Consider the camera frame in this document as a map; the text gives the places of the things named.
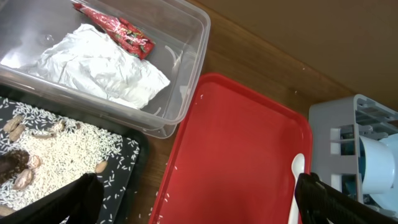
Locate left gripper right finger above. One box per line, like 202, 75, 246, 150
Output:
295, 173, 397, 224

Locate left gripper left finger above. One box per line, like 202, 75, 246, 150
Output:
1, 173, 104, 224

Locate white plastic spoon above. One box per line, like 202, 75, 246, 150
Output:
287, 153, 305, 224

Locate light blue bowl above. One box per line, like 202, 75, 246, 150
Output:
359, 136, 396, 194

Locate white napkin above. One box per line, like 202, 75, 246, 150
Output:
23, 24, 170, 110

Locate red ketchup sachet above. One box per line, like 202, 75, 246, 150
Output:
73, 3, 155, 60

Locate light blue plate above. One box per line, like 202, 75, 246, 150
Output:
371, 134, 397, 212

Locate grey dishwasher rack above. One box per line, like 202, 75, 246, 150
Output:
308, 95, 397, 220

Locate food leftovers in tray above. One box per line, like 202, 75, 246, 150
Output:
1, 103, 123, 212

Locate black plastic tray bin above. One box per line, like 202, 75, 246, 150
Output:
1, 85, 149, 224

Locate red serving tray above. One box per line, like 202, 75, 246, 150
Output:
150, 73, 312, 224

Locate clear plastic bin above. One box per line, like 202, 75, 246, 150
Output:
1, 0, 211, 139

